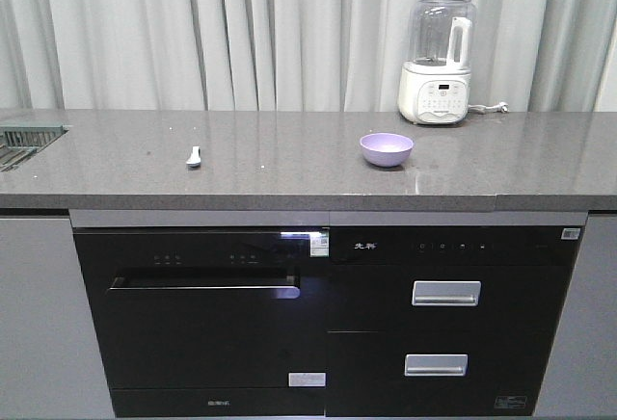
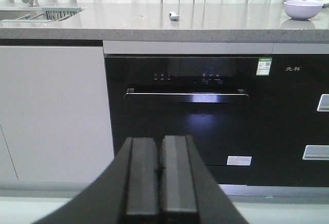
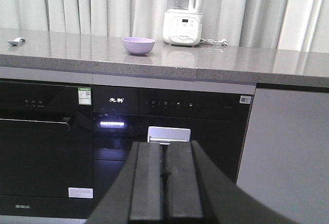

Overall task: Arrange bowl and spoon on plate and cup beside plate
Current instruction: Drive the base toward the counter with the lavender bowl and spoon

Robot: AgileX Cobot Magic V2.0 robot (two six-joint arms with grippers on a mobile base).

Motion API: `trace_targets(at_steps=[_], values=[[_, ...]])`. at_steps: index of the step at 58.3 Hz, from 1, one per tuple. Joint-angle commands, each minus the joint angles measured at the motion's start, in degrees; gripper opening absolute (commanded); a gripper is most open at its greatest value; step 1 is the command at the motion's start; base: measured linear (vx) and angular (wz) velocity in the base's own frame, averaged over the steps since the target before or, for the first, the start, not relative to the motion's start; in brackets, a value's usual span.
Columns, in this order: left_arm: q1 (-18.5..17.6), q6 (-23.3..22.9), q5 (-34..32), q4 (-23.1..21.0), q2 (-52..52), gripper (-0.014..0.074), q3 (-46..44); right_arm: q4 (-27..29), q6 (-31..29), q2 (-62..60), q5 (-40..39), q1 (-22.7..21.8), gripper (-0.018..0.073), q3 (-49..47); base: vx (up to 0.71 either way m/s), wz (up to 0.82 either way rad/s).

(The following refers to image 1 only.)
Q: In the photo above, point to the black drawer disinfection cabinet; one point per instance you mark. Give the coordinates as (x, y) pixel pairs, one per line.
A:
(443, 320)

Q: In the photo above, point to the grey pleated curtain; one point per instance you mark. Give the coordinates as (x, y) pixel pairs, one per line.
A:
(293, 55)

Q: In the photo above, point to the light blue plastic spoon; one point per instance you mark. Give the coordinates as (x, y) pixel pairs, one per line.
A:
(194, 159)

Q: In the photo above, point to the grey cabinet panel left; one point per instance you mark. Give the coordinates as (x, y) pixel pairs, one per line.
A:
(50, 363)

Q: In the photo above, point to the grey cabinet panel right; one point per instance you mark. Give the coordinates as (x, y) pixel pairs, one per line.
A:
(581, 376)

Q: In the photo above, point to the purple plastic bowl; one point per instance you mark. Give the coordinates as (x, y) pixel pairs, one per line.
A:
(386, 150)

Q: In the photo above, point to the grey cabinet panel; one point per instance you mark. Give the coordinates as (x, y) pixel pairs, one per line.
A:
(50, 363)
(581, 376)

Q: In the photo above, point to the white blender with clear jar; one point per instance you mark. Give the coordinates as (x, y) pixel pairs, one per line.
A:
(435, 77)

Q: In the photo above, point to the green sink drain rack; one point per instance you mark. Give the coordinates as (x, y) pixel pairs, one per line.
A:
(19, 143)

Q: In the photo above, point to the black built-in dishwasher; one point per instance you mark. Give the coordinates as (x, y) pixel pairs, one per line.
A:
(209, 321)

